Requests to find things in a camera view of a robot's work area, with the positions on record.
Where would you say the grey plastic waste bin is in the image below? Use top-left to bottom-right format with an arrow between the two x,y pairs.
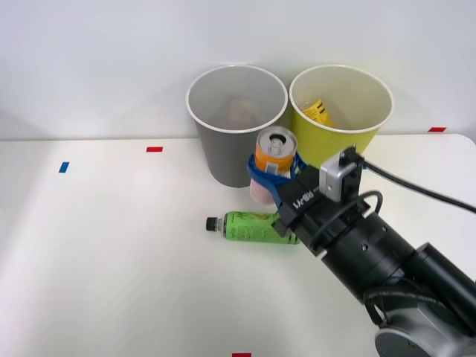
185,65 -> 290,188

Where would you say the orange and pink drink can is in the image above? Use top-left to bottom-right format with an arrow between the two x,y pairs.
248,125 -> 300,206

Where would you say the green label plastic bottle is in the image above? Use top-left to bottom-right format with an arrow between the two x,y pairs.
205,210 -> 301,247

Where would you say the yellow label bottle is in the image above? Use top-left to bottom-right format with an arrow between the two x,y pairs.
300,97 -> 336,129

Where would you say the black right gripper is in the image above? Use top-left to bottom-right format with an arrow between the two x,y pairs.
247,149 -> 372,258

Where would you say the yellow-green plastic waste bin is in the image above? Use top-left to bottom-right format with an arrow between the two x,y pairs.
289,65 -> 395,171

